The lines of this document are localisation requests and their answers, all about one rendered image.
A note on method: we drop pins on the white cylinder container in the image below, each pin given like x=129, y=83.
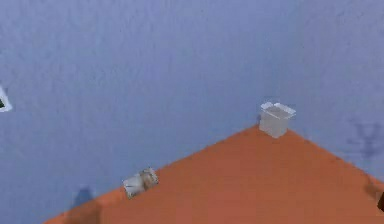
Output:
x=138, y=183

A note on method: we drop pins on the white open box bin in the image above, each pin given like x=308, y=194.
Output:
x=274, y=122

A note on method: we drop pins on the dark brown object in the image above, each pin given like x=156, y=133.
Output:
x=381, y=201

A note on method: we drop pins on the white framed wall picture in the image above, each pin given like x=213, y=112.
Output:
x=4, y=101

